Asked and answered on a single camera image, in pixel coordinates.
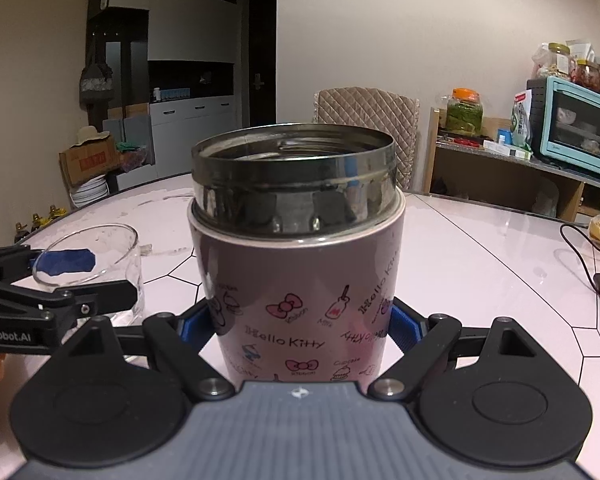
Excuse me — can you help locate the grey panel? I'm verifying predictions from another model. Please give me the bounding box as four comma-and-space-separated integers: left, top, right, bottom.
102, 113, 151, 162

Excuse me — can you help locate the clear glass cup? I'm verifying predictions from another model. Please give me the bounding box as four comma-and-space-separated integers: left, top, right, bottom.
32, 223, 146, 367

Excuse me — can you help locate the white paper package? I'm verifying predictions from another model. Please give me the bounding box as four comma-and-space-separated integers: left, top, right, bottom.
565, 38, 597, 64

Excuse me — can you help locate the teal toaster oven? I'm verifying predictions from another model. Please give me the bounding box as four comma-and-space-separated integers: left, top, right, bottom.
525, 75, 600, 183

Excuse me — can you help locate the green and white bag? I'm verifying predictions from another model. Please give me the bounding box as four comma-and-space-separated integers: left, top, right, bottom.
509, 90, 534, 151

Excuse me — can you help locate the clear jar with gold lid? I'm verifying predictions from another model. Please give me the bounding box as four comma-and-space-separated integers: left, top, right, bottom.
531, 42, 576, 80

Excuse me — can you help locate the flat white box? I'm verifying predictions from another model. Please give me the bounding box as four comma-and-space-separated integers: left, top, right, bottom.
482, 139, 534, 161

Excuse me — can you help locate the white and black cabinet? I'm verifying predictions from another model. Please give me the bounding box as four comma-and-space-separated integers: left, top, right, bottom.
84, 0, 241, 182

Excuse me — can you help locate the straw hat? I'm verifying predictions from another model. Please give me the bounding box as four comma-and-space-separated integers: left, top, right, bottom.
75, 126, 112, 147

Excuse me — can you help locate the green jar with orange lid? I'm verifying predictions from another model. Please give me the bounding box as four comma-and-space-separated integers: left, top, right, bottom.
444, 88, 484, 136

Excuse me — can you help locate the black cable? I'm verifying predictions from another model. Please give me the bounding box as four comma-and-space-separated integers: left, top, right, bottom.
559, 222, 600, 322

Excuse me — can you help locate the dark door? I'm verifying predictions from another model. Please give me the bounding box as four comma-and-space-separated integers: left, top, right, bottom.
247, 0, 279, 129

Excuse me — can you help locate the row of small blue boxes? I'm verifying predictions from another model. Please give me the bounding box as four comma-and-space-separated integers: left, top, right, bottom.
152, 87, 191, 103

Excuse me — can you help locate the grey hanging bag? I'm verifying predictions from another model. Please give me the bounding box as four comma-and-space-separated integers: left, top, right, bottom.
78, 35, 115, 111

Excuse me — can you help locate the wooden shelf unit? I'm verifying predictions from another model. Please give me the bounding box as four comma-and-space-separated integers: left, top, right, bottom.
427, 106, 600, 225

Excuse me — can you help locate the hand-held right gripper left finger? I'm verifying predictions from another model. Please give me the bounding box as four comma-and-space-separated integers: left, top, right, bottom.
50, 297, 236, 402

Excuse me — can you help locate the red filled glass jar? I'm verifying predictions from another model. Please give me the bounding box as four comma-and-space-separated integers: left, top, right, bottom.
573, 59, 600, 92

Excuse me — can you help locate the chair with quilted beige cover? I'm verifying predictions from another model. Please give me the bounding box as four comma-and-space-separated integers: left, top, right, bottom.
312, 88, 421, 192

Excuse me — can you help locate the cardboard box with red print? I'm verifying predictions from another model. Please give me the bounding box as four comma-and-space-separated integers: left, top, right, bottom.
58, 137, 124, 189

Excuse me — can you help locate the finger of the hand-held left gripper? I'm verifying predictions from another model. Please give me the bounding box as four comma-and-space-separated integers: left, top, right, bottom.
0, 245, 97, 282
0, 279, 137, 330

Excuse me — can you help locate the pink cartoon print bottle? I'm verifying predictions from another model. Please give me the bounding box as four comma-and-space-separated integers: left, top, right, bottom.
187, 123, 407, 397

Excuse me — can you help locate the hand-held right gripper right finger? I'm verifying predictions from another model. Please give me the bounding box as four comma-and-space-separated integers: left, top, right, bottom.
367, 297, 553, 402

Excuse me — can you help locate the stack of white plates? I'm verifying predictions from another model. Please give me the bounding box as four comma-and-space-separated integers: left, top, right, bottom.
68, 175, 111, 210

